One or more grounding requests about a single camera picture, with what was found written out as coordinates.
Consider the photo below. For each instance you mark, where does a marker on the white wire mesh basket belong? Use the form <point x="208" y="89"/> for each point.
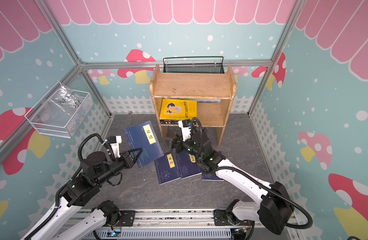
<point x="44" y="119"/>

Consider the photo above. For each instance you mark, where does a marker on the black deer antler book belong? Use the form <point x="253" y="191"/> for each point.
<point x="170" y="122"/>

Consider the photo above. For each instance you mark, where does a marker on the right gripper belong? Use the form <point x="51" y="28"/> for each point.
<point x="178" y="143"/>

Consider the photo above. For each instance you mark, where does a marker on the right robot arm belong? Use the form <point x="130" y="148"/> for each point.
<point x="274" y="209"/>

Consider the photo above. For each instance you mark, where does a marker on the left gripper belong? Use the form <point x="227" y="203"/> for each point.
<point x="128" y="158"/>

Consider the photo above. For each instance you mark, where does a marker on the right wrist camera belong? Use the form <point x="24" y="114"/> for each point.
<point x="185" y="126"/>

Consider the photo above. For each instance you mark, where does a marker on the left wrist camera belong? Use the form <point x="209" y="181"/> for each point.
<point x="115" y="142"/>

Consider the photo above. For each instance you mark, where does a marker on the black wire mesh basket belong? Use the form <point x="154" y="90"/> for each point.
<point x="194" y="65"/>

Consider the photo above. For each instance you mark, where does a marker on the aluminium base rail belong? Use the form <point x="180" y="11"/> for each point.
<point x="162" y="224"/>

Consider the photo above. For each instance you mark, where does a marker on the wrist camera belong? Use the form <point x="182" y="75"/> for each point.
<point x="185" y="126"/>
<point x="115" y="142"/>

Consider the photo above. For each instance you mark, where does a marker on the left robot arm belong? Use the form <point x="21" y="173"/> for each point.
<point x="96" y="170"/>

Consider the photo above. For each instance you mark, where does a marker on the yellow cartoon book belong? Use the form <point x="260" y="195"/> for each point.
<point x="178" y="109"/>

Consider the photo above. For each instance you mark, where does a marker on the clear plastic bag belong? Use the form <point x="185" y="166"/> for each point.
<point x="66" y="101"/>

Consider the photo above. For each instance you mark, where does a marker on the dark blue yin-yang book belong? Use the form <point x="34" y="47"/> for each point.
<point x="166" y="169"/>

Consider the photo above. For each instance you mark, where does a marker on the wooden two-tier bookshelf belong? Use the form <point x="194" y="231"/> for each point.
<point x="197" y="86"/>

